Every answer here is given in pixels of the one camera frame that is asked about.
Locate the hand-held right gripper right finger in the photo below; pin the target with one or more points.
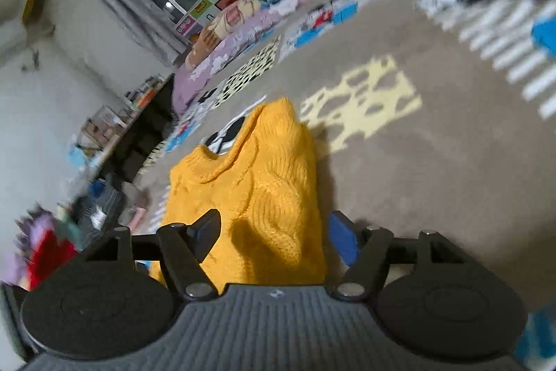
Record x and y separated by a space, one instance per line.
343 236

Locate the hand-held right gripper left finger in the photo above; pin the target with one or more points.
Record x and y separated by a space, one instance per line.
207 232

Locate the yellow knit sweater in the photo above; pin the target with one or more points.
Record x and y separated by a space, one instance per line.
265 179

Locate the pink folded garment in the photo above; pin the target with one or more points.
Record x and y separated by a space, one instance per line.
139 216

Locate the black white striped garment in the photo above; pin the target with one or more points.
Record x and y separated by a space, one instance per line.
97 209

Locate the desk clutter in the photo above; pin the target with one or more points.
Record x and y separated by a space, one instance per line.
113 114

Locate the purple quilt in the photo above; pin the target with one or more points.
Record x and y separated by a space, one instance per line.
204 71

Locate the lilac garment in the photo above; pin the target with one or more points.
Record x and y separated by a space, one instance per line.
28 232

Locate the orange printed pillow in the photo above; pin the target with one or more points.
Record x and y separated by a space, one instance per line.
226 25

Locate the grey curtain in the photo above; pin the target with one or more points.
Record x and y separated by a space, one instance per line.
126 6

